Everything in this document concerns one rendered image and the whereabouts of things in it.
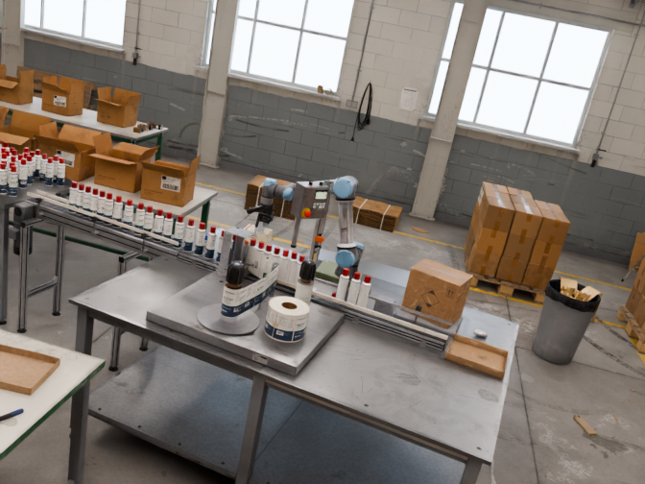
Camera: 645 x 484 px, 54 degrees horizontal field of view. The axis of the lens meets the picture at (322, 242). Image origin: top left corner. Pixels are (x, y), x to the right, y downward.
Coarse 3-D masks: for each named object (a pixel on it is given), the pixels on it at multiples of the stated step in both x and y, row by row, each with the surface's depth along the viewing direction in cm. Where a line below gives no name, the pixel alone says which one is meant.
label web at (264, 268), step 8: (248, 256) 364; (256, 256) 357; (264, 256) 352; (264, 264) 352; (272, 264) 347; (256, 272) 358; (264, 272) 350; (272, 272) 333; (264, 280) 324; (272, 280) 337; (264, 288) 327; (272, 288) 341; (264, 296) 331
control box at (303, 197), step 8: (296, 184) 351; (304, 184) 347; (296, 192) 351; (304, 192) 346; (312, 192) 348; (328, 192) 354; (296, 200) 352; (304, 200) 347; (312, 200) 350; (320, 200) 353; (296, 208) 352; (304, 208) 349; (320, 208) 355; (296, 216) 353; (304, 216) 351; (312, 216) 354; (320, 216) 357
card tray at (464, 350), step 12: (456, 336) 349; (456, 348) 341; (468, 348) 344; (480, 348) 346; (492, 348) 344; (456, 360) 325; (468, 360) 323; (480, 360) 333; (492, 360) 335; (504, 360) 338; (492, 372) 320; (504, 372) 318
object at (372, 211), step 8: (360, 200) 828; (368, 200) 836; (360, 208) 791; (368, 208) 796; (376, 208) 804; (384, 208) 811; (392, 208) 818; (400, 208) 824; (360, 216) 794; (368, 216) 791; (376, 216) 789; (384, 216) 786; (392, 216) 786; (360, 224) 798; (368, 224) 795; (376, 224) 793; (384, 224) 790; (392, 224) 786
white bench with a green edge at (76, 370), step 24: (0, 336) 276; (24, 336) 280; (72, 360) 270; (96, 360) 273; (48, 384) 251; (72, 384) 254; (0, 408) 233; (24, 408) 235; (48, 408) 238; (0, 432) 221; (24, 432) 224; (72, 432) 279; (0, 456) 212; (72, 456) 283; (72, 480) 287
